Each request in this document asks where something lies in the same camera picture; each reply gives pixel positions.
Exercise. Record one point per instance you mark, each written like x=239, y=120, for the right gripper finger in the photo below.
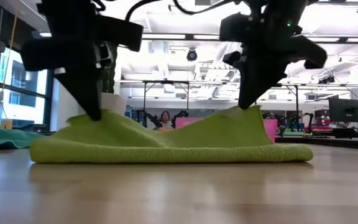
x=256, y=84

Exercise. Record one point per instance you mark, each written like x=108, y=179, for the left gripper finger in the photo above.
x=89, y=93

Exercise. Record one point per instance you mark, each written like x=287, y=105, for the pink translucent plastic basket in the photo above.
x=191, y=122

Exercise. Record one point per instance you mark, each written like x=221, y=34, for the lime green microfiber towel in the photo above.
x=166, y=146

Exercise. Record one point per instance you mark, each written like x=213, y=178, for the background black robot arm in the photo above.
x=180, y=116
x=149, y=118

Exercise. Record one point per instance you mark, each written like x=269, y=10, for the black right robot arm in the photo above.
x=278, y=7

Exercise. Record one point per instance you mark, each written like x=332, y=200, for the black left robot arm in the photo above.
x=67, y=6

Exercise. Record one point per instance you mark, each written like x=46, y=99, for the teal microfiber towel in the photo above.
x=5, y=138

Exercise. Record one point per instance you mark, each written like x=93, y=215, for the green cactus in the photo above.
x=110, y=77

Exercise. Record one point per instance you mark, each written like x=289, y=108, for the large black-framed window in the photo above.
x=23, y=90

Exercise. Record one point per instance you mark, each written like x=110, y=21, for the person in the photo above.
x=165, y=119

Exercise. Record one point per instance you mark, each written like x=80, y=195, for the small yellow box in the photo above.
x=6, y=124

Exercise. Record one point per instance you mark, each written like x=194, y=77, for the large black monitor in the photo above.
x=346, y=110

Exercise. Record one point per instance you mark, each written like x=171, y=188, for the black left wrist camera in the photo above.
x=121, y=32

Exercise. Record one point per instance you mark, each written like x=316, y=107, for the black hanging dome camera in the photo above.
x=191, y=55

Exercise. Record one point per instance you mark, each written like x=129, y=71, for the black background workstation frame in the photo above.
x=166, y=82

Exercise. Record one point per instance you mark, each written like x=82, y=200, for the black aluminium table frame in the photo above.
x=322, y=141

